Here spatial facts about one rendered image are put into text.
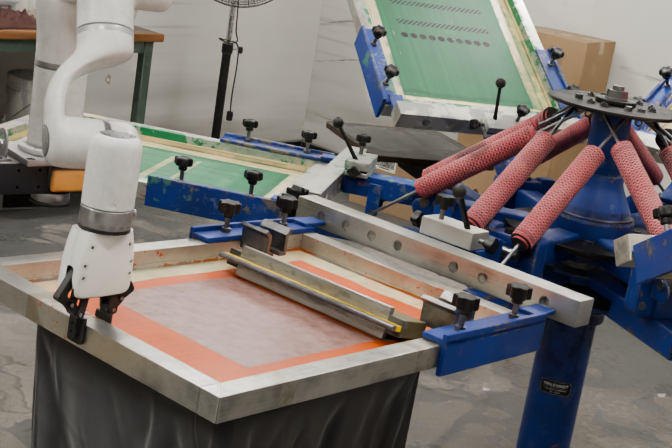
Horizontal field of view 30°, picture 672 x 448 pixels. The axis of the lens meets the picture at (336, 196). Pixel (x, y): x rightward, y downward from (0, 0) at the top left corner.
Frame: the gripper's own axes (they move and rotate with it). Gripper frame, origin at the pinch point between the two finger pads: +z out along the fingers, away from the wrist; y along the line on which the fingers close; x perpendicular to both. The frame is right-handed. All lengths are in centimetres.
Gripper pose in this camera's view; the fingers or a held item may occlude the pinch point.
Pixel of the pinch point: (89, 326)
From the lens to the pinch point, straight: 185.6
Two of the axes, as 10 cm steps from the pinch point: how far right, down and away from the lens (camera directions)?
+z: -1.8, 9.6, 2.1
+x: 7.4, 2.7, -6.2
